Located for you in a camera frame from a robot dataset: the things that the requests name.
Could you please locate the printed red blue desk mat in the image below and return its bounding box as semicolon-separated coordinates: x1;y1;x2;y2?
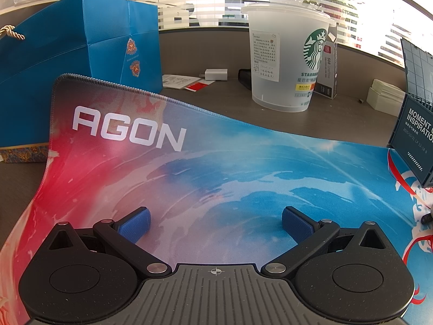
0;73;433;325

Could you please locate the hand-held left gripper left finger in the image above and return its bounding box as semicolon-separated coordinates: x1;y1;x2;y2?
47;207;171;276

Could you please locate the grey white carton box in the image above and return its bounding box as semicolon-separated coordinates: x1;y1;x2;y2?
313;27;339;99

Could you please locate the black screwdriver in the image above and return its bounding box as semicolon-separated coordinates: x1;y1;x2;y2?
419;203;433;224

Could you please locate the small black object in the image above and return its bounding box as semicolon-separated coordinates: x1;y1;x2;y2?
238;69;252;90

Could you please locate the white paper leaflet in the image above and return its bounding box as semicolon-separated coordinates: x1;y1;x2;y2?
162;74;200;89

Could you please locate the dark blue container box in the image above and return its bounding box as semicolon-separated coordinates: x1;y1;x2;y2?
389;37;433;188

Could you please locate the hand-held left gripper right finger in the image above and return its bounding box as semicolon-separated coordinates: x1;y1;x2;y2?
262;206;386;275

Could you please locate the white power adapter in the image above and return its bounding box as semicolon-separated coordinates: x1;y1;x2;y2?
204;69;228;82

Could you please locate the white plastic box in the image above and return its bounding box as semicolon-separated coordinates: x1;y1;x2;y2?
367;79;406;117

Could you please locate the clear plastic cup green logo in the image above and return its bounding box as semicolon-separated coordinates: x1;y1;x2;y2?
241;3;334;112

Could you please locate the blue paper gift bag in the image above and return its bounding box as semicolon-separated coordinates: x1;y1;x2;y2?
0;0;163;164

